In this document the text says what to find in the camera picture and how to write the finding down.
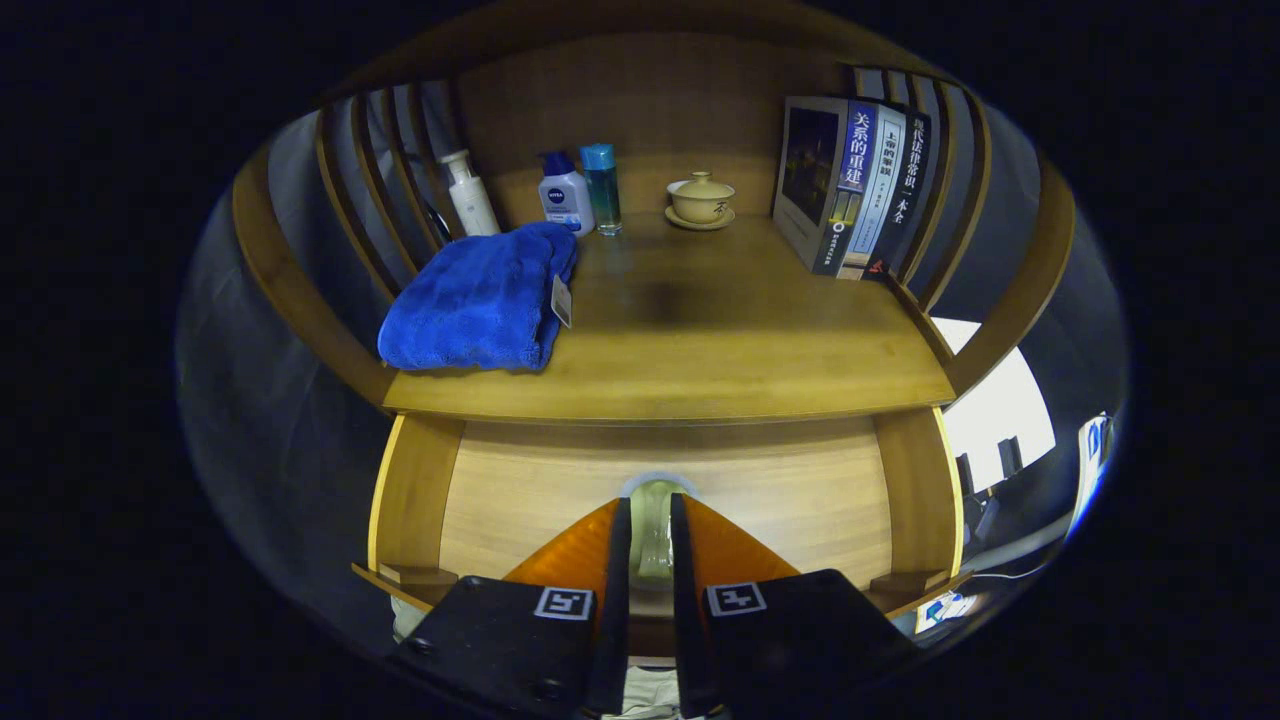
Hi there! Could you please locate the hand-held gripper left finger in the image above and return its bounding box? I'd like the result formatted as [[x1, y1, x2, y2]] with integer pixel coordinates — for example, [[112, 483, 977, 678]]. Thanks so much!
[[386, 495, 635, 717]]

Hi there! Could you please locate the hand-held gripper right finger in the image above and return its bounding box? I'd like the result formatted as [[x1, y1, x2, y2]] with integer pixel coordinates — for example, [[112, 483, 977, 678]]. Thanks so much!
[[668, 491, 925, 719]]

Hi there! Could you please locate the green sponge brush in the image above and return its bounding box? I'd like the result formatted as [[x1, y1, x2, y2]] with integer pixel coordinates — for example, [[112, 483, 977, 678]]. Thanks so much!
[[622, 472, 699, 591]]

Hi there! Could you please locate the wooden drawer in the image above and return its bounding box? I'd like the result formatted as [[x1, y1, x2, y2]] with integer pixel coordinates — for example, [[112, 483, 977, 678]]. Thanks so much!
[[350, 408, 973, 661]]

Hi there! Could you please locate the wooden countertop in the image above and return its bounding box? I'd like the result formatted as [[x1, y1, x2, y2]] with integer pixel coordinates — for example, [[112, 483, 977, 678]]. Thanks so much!
[[382, 212, 957, 426]]

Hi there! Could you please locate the white box cabinet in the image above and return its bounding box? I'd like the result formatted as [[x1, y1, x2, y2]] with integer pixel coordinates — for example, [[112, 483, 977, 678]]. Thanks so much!
[[930, 317, 1058, 493]]

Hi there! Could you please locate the blue towel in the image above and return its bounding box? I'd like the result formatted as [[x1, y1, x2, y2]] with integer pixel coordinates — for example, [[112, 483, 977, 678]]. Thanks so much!
[[377, 221, 579, 373]]

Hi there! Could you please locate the white blue-capped lotion bottle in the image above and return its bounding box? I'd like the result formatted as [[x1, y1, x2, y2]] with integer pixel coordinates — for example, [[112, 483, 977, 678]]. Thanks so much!
[[537, 150, 596, 237]]

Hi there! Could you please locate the beige lidded teacup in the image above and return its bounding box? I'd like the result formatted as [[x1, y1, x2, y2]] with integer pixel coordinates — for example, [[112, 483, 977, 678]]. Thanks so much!
[[665, 171, 738, 232]]

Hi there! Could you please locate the teal bottle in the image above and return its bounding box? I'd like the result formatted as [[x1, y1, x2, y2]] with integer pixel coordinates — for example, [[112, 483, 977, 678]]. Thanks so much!
[[580, 143, 623, 237]]

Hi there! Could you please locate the white pump bottle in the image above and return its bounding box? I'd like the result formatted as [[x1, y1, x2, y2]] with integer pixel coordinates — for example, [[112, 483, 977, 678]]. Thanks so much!
[[438, 149, 502, 239]]

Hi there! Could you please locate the blue spine book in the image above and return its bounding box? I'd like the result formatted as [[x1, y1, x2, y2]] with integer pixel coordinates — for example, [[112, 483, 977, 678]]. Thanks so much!
[[772, 96, 881, 278]]

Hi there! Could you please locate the white spine book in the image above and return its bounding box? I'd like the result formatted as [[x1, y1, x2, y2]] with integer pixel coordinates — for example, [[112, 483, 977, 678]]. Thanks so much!
[[840, 103, 909, 271]]

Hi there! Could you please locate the black spine book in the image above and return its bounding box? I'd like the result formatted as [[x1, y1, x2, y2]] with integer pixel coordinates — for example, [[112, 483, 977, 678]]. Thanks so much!
[[862, 108, 933, 282]]

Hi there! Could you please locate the wooden cabinet frame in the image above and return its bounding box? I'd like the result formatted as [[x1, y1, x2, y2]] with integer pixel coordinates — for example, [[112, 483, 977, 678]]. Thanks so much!
[[232, 0, 1079, 426]]

